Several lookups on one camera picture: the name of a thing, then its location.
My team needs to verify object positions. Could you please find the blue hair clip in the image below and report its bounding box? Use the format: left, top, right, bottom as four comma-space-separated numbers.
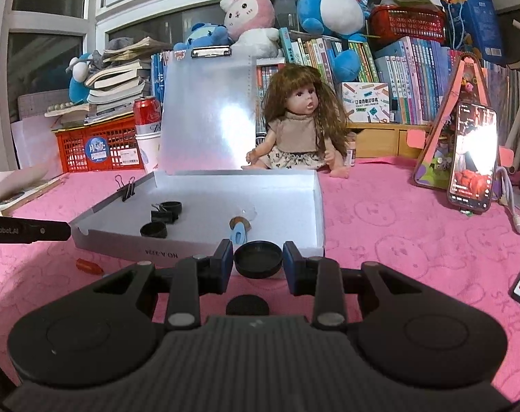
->
230, 224, 247, 248

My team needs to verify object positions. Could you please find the black small cap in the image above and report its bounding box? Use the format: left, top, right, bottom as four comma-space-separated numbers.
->
233, 241, 282, 279

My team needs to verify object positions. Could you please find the black round lid cup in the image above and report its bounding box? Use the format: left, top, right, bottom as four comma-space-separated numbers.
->
140, 221, 168, 239

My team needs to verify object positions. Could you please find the red crayon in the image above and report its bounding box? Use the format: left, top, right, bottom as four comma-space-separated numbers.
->
75, 259, 104, 276

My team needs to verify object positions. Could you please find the black disc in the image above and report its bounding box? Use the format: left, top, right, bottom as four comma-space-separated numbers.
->
226, 294, 270, 316

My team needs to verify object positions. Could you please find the brown nut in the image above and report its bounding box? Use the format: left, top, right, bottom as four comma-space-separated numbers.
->
229, 216, 251, 232

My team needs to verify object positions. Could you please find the black binder clip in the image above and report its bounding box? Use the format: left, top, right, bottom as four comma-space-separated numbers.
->
150, 204, 179, 224

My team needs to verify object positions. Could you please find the black ring cap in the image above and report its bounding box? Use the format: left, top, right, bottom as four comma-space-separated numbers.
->
158, 201, 183, 216

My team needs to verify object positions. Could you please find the open book at left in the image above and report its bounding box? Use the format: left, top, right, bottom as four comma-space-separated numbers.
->
0, 165, 65, 217

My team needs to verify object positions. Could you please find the grey cardboard box tray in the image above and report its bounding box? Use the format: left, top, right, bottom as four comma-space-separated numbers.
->
70, 169, 325, 267

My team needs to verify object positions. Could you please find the pink bunny towel mat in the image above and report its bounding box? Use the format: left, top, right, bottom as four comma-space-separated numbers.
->
0, 164, 520, 400

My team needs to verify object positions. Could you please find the binder clip on box edge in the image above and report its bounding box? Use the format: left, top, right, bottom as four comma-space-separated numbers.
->
115, 174, 135, 202

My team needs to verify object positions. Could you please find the red plastic crate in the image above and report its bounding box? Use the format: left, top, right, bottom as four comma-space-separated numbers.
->
55, 115, 143, 173

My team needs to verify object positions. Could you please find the wooden drawer shelf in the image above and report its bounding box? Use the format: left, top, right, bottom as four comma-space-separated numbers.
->
347, 122, 431, 158

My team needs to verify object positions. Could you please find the brown haired baby doll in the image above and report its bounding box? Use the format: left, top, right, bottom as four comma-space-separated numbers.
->
246, 63, 348, 179

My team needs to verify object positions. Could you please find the white paper cup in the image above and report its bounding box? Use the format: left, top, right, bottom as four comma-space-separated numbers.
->
135, 131, 162, 173

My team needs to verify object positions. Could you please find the pink phone stand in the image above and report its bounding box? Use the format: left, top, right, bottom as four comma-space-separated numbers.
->
412, 52, 507, 191

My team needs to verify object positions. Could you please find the translucent clipboard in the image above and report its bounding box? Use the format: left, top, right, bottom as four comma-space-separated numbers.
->
158, 47, 256, 174

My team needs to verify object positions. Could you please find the red soda can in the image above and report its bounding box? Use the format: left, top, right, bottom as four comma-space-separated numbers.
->
132, 96, 162, 135

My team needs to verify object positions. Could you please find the label printer box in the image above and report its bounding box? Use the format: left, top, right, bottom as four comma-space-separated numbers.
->
341, 82, 393, 124

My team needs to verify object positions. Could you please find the blue plush toy left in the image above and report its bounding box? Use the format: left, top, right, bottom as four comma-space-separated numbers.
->
66, 53, 92, 104

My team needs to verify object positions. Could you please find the blue plush toy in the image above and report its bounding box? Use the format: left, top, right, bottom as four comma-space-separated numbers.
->
174, 22, 230, 51
66, 53, 92, 104
296, 0, 370, 82

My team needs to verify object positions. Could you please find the smartphone on stand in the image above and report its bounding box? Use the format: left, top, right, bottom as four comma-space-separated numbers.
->
447, 102, 498, 213

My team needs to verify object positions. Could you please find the stack of books on crate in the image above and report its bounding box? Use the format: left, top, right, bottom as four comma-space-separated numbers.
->
44, 36, 172, 131

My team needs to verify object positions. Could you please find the row of books on shelf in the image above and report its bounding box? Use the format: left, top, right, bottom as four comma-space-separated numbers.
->
150, 33, 520, 139

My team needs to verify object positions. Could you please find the blue plush toy middle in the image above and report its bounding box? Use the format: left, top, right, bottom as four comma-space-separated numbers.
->
174, 22, 230, 51

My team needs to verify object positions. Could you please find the pink white bunny plush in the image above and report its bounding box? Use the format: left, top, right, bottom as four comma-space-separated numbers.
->
219, 0, 280, 59

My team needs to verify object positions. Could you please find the red basket on shelf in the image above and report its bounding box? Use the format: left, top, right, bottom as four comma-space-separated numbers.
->
368, 5, 446, 47

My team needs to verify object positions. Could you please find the blue plush toy right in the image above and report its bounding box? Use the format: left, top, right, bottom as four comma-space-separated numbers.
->
296, 0, 370, 82

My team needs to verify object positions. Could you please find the blue cardboard box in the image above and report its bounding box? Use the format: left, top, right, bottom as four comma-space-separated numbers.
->
440, 0, 505, 65

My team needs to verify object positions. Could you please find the white charging cable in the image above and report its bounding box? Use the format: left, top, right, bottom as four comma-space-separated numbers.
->
493, 165, 520, 239

